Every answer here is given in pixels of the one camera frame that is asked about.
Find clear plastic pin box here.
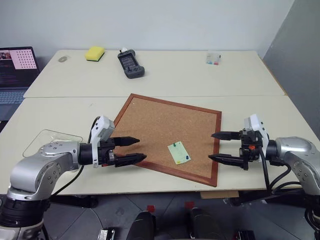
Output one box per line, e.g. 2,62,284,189
205,51,223,67

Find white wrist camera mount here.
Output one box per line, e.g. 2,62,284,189
243,114,269,151
89,115,116,169

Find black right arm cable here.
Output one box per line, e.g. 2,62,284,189
257,146,305,197

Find open laptop computer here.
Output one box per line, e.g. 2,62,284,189
0,46,41,121

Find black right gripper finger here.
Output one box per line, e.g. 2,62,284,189
207,153,245,169
211,131,242,142

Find wood framed cork board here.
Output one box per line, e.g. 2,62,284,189
109,93,223,188

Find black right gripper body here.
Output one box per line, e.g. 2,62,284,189
238,128,264,171

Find dark rounded shape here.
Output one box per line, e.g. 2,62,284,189
187,207,227,240
126,211,158,240

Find light green paper note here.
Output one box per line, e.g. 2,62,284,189
167,141,192,165

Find black table frame bar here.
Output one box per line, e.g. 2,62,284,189
49,194,99,209
229,187,305,207

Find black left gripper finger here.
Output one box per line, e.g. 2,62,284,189
113,136,141,149
114,153,148,168

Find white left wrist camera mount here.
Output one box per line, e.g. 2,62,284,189
89,115,116,169

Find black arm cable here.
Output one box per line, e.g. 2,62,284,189
257,146,305,197
51,116,101,197

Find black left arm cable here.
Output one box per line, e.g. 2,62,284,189
51,116,101,197

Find grey handheld controller device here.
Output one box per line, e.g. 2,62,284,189
117,47,146,80

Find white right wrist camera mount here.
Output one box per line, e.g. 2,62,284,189
243,114,269,151

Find yellow green sponge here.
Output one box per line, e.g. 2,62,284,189
84,46,106,63

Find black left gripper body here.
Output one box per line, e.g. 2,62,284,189
97,137,118,168

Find clear plastic tray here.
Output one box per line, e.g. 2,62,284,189
22,129,84,159

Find black box with label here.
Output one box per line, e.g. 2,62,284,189
99,227,117,240

